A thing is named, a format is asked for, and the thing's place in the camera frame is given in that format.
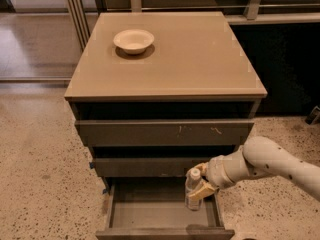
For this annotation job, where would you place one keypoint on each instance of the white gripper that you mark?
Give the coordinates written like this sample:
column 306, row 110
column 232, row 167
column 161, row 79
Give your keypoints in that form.
column 215, row 174

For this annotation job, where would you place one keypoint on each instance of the clear blue plastic bottle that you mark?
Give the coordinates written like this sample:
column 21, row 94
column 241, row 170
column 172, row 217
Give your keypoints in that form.
column 193, row 179

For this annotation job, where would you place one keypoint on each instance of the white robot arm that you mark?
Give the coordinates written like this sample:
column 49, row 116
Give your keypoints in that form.
column 260, row 157

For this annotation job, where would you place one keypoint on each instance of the bottom grey open drawer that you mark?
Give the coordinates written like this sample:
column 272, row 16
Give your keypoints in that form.
column 154, row 209

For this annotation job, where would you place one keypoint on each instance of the grey drawer cabinet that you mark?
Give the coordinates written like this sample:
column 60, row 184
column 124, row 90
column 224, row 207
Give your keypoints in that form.
column 194, row 70

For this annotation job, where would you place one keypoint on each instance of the middle grey drawer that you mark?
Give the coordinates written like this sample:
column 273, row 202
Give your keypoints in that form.
column 145, row 167

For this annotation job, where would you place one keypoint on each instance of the top grey drawer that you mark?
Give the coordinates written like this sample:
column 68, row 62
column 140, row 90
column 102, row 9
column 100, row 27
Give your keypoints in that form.
column 117, row 133

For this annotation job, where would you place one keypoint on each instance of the dark caster wheel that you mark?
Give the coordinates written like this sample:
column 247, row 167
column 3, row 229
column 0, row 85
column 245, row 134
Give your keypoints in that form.
column 313, row 116

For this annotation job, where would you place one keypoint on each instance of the white ceramic bowl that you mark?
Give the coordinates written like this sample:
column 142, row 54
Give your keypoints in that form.
column 133, row 41

